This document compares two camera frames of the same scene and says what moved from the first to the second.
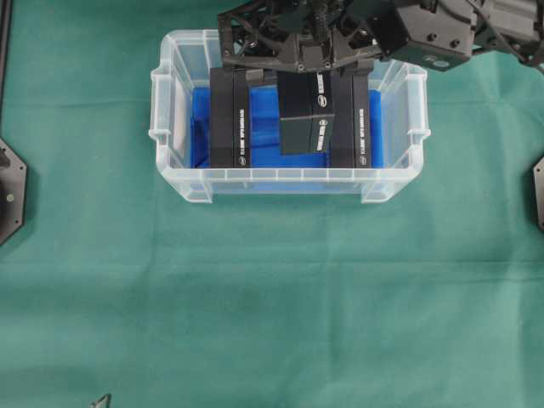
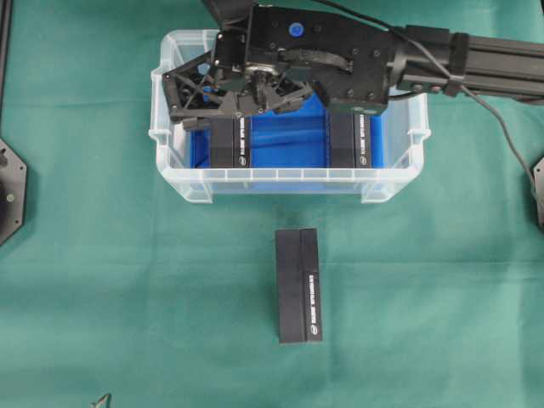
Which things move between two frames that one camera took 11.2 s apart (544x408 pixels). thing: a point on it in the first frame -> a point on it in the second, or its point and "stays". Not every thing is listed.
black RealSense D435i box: x=229 y=118 stays
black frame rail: x=6 y=36 stays
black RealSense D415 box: x=305 y=105 -> x=298 y=286
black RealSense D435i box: x=350 y=138 stays
